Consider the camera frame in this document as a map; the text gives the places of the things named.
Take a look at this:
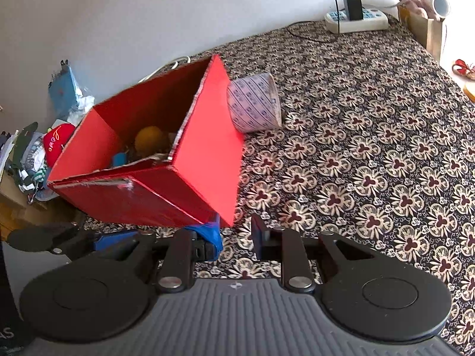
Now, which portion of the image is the blue plastic bag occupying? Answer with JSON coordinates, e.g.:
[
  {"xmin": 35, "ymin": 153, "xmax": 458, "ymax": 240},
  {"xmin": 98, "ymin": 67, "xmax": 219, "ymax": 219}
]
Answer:
[{"xmin": 48, "ymin": 59, "xmax": 81, "ymax": 109}]

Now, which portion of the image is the pile of clothes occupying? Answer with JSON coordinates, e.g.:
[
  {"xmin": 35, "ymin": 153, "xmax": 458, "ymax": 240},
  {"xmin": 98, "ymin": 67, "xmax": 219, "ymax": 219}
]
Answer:
[{"xmin": 0, "ymin": 122, "xmax": 57, "ymax": 205}]

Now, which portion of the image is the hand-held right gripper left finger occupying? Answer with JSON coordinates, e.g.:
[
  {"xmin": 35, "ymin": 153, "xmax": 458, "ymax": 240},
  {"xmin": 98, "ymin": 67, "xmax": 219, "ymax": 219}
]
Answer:
[{"xmin": 87, "ymin": 211, "xmax": 224, "ymax": 293}]

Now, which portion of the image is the red cardboard box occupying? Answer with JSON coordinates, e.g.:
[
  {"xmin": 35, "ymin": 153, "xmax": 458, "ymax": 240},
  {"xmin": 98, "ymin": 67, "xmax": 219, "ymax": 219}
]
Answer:
[{"xmin": 47, "ymin": 55, "xmax": 246, "ymax": 228}]

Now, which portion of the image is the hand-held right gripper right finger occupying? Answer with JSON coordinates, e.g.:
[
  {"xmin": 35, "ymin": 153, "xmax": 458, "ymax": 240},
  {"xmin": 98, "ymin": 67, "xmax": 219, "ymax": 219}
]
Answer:
[{"xmin": 251, "ymin": 214, "xmax": 376, "ymax": 293}]

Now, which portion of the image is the white crumpled plastic bag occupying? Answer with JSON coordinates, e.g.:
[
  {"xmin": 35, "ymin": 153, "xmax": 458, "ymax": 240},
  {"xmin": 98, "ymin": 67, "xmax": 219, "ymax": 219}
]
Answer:
[{"xmin": 56, "ymin": 94, "xmax": 96, "ymax": 127}]

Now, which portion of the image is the white coiled cable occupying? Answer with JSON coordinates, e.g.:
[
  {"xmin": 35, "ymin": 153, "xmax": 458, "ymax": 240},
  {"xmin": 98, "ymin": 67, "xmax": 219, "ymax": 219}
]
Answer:
[{"xmin": 137, "ymin": 56, "xmax": 191, "ymax": 84}]

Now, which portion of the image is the white power strip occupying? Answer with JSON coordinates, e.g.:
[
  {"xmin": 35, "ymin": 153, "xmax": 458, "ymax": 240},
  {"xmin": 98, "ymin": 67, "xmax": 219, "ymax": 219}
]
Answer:
[{"xmin": 325, "ymin": 7, "xmax": 390, "ymax": 34}]

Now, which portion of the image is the thin black cable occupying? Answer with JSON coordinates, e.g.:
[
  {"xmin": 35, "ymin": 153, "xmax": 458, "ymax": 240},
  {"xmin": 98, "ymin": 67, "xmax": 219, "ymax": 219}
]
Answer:
[{"xmin": 285, "ymin": 0, "xmax": 357, "ymax": 44}]

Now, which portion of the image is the wooden gourd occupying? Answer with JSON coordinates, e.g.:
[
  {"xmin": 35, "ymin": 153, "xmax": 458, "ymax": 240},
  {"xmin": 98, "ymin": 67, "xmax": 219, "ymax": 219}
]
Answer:
[{"xmin": 134, "ymin": 126, "xmax": 170, "ymax": 158}]

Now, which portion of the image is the black charger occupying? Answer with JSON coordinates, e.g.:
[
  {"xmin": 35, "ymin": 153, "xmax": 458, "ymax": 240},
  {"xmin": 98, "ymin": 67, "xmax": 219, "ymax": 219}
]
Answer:
[{"xmin": 342, "ymin": 0, "xmax": 365, "ymax": 22}]

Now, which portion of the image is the red ornament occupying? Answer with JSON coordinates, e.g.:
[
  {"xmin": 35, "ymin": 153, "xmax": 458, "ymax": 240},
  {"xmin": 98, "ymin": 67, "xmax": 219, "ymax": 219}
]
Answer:
[{"xmin": 452, "ymin": 58, "xmax": 475, "ymax": 81}]

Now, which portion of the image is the floral patterned bedsheet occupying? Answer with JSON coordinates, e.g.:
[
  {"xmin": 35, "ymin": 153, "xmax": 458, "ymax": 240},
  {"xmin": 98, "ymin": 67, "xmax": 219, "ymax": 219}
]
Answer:
[{"xmin": 85, "ymin": 14, "xmax": 475, "ymax": 354}]

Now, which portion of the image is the red cap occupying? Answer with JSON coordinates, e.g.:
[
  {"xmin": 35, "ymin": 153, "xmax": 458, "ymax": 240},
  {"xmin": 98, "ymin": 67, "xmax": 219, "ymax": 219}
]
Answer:
[{"xmin": 42, "ymin": 123, "xmax": 77, "ymax": 168}]

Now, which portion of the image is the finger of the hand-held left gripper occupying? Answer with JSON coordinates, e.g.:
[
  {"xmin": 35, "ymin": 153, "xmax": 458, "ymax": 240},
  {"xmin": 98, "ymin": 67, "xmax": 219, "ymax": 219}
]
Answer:
[{"xmin": 7, "ymin": 222, "xmax": 140, "ymax": 259}]

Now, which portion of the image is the wooden cabinet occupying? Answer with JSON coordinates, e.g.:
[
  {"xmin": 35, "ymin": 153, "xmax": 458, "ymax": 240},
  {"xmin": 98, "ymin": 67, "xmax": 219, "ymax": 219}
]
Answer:
[{"xmin": 0, "ymin": 171, "xmax": 87, "ymax": 242}]

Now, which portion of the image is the patterned paper cup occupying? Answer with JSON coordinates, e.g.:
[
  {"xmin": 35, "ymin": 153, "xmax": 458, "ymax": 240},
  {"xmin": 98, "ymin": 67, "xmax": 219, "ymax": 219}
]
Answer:
[{"xmin": 227, "ymin": 73, "xmax": 283, "ymax": 134}]

